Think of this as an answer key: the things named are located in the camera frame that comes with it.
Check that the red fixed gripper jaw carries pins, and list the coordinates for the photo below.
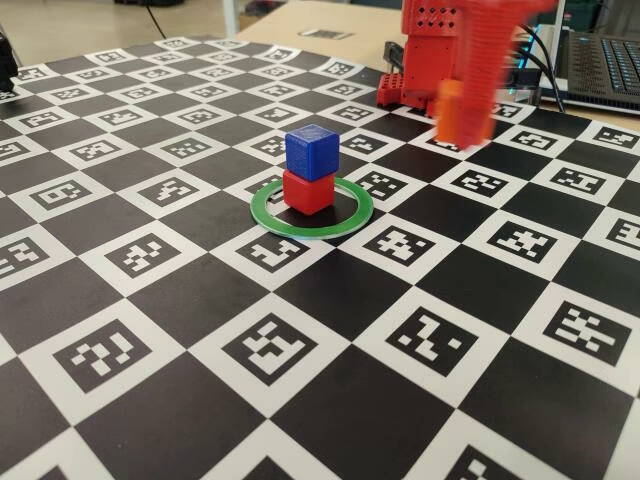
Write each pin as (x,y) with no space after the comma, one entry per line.
(482,85)

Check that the orange cube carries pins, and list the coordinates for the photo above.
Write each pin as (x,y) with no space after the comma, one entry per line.
(447,112)

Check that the blue cube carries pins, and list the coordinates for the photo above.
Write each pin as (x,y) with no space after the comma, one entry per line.
(310,152)

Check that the red cube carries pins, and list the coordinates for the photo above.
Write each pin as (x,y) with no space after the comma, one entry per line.
(307,195)

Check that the red perforated robot base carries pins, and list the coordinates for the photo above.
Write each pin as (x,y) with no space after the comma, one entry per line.
(392,92)

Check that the dark laptop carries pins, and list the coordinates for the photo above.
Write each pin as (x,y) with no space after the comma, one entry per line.
(600,65)

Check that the black striped paper label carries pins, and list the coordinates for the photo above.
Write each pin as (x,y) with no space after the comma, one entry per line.
(325,34)

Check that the white table leg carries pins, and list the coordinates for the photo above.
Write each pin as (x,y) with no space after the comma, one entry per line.
(233,20)

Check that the black white marker checkerboard mat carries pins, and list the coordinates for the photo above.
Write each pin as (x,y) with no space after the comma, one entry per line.
(320,400)

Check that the black stand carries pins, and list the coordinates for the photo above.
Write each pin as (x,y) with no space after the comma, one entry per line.
(6,65)

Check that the black bracket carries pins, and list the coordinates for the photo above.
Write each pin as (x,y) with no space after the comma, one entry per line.
(394,57)

